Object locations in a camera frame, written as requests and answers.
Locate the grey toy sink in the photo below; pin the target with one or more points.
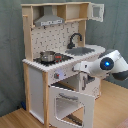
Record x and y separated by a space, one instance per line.
79 51

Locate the black toy stovetop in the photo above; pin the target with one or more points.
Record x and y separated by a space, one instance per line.
59 58

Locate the left red stove knob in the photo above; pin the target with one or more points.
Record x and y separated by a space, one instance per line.
56 75

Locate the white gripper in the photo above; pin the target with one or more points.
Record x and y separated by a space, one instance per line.
83 66

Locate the grey backdrop curtain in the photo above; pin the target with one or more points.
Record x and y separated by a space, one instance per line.
112 33

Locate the grey range hood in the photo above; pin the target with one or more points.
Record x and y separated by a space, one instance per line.
48 18

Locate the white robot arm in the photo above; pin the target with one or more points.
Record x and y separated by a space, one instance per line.
109 62

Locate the white oven door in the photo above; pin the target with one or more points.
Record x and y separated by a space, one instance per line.
63 102

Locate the silver toy pot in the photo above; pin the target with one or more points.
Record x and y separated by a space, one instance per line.
47 56

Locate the white microwave door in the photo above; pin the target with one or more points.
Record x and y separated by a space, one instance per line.
96 12

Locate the white cabinet door with dispenser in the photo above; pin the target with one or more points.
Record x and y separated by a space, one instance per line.
89 85

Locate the black toy faucet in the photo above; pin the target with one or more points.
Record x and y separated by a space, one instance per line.
73 40

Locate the wooden toy kitchen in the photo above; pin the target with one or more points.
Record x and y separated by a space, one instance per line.
39 78

